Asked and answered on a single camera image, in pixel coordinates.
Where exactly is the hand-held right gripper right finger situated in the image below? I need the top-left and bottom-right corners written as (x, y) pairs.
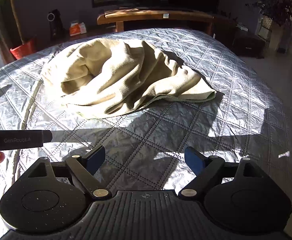
top-left (178, 146), bottom-right (264, 197)

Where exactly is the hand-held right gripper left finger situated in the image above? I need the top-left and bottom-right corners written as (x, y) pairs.
top-left (26, 145), bottom-right (111, 200)

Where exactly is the beige towel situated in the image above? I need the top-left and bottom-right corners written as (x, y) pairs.
top-left (40, 38), bottom-right (218, 120)

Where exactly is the grey quilted bedspread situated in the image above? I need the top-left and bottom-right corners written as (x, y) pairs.
top-left (0, 28), bottom-right (292, 232)

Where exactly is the green tree in red pot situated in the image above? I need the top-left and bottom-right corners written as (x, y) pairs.
top-left (0, 0), bottom-right (38, 60)

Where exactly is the black speaker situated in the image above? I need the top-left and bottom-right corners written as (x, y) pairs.
top-left (47, 9), bottom-right (64, 40)

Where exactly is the orange and white box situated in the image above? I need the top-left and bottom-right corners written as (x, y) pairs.
top-left (69, 21), bottom-right (88, 37)

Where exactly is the dark wooden box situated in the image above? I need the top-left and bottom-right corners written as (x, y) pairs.
top-left (232, 34), bottom-right (265, 59)

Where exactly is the wooden television stand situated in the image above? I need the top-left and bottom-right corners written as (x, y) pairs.
top-left (97, 9), bottom-right (236, 38)

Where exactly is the dark dried plant in vase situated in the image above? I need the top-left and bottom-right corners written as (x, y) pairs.
top-left (243, 0), bottom-right (292, 40)

